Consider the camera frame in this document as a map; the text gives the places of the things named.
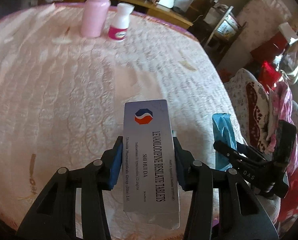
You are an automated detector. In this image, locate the wooden chair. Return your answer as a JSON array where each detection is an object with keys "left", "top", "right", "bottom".
[{"left": 203, "top": 6, "right": 248, "bottom": 56}]

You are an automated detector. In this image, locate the wooden cabinet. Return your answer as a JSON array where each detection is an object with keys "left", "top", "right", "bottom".
[{"left": 38, "top": 0, "right": 193, "bottom": 29}]

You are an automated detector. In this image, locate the pink patterned garment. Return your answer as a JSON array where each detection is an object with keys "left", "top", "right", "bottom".
[{"left": 266, "top": 81, "right": 298, "bottom": 177}]

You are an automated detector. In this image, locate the white pill bottle magenta label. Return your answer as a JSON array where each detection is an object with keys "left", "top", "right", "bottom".
[{"left": 108, "top": 3, "right": 134, "bottom": 41}]

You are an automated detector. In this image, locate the red cushion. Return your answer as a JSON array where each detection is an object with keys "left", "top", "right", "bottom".
[{"left": 257, "top": 61, "right": 282, "bottom": 92}]

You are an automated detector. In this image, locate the pink quilted table cover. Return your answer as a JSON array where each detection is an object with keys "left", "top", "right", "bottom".
[{"left": 0, "top": 4, "right": 243, "bottom": 230}]

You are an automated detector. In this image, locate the white tablet box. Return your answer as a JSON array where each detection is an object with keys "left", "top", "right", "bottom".
[{"left": 122, "top": 99, "right": 180, "bottom": 230}]

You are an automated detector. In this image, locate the pink bottle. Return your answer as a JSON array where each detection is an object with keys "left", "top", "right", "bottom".
[{"left": 81, "top": 0, "right": 111, "bottom": 38}]

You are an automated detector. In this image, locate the blue plastic bag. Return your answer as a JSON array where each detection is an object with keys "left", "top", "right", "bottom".
[{"left": 212, "top": 113, "right": 237, "bottom": 171}]

